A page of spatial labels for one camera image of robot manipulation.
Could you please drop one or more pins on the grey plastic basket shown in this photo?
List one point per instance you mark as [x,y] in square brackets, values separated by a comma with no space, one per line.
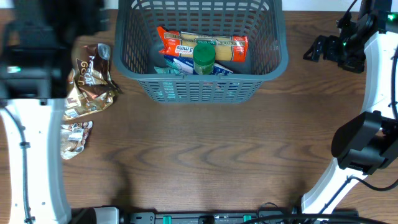
[138,44]

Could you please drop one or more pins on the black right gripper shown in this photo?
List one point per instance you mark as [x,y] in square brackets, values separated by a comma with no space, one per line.
[330,48]

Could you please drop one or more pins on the white brown snack bag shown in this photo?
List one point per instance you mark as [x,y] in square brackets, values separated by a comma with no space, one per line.
[73,138]

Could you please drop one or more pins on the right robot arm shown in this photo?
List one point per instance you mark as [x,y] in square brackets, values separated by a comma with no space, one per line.
[369,141]

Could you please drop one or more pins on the teal tissue pack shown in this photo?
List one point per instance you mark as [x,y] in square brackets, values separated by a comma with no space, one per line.
[166,70]

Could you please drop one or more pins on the blue pasta box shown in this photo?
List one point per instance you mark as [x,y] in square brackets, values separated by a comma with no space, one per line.
[188,66]

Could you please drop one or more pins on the green lid jar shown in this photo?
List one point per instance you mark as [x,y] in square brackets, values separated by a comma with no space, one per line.
[203,59]

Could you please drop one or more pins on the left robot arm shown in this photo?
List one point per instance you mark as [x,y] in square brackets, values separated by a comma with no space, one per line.
[35,62]

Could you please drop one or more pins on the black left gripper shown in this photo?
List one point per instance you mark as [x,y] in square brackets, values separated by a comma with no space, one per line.
[78,13]

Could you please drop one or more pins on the gold coffee bag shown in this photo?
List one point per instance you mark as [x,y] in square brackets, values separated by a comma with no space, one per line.
[90,87]

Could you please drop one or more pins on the orange spaghetti pack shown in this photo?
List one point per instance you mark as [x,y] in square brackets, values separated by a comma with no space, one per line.
[181,44]

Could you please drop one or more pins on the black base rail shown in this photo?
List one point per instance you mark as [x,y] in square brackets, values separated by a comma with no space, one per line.
[202,217]

